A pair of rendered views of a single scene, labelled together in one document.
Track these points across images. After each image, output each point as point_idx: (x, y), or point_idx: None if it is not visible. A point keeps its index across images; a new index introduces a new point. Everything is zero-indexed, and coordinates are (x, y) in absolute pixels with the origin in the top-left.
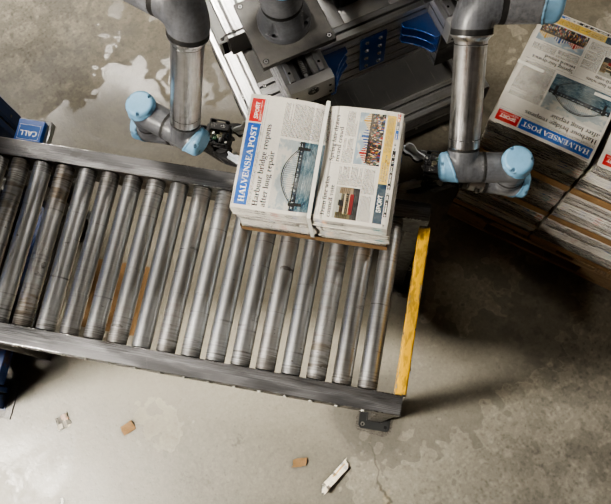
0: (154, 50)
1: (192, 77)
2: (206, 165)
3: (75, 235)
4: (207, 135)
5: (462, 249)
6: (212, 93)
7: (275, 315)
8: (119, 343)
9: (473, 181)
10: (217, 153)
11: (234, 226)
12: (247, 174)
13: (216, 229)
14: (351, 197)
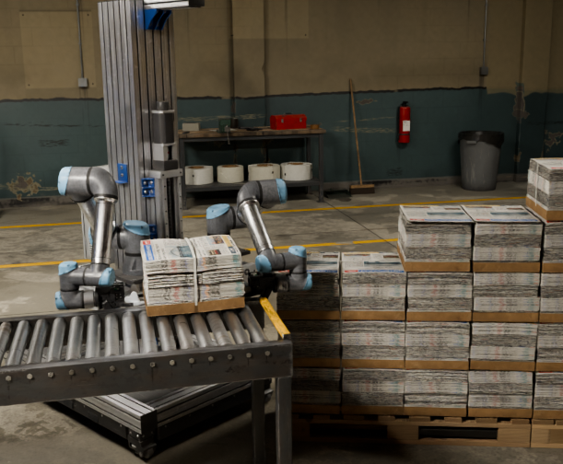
0: (9, 423)
1: (109, 221)
2: (72, 460)
3: (24, 339)
4: (114, 272)
5: (300, 452)
6: (65, 430)
7: (186, 333)
8: None
9: (279, 264)
10: (117, 303)
11: (140, 320)
12: (150, 254)
13: (129, 320)
14: (215, 250)
